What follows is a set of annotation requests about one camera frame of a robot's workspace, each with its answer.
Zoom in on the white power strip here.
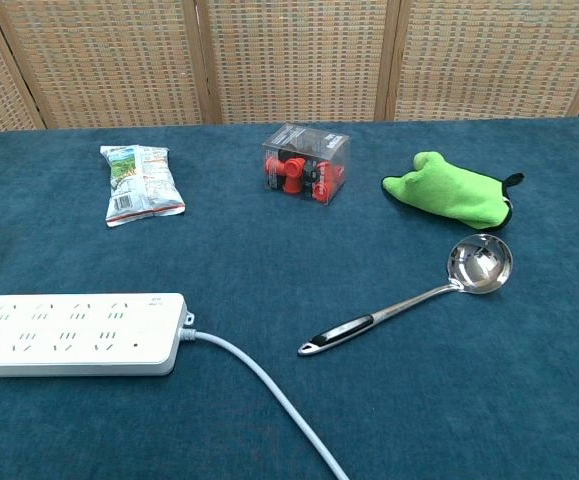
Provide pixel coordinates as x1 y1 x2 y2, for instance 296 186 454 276
0 292 196 379

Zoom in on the clear box with red parts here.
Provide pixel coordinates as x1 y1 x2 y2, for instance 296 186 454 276
261 122 352 206

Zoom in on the white snack bag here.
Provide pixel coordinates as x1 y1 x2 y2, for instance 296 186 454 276
99 144 187 229

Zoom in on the green oven mitt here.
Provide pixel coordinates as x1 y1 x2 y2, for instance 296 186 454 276
380 151 525 232

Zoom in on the teal table cloth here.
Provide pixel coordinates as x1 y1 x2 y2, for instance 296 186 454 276
0 115 579 480

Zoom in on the woven folding screen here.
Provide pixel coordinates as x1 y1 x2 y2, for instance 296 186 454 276
0 0 579 135

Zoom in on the stainless steel ladle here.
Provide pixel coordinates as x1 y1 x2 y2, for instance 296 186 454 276
297 233 514 357

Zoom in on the white power strip cable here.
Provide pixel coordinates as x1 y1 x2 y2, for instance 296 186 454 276
178 329 350 480

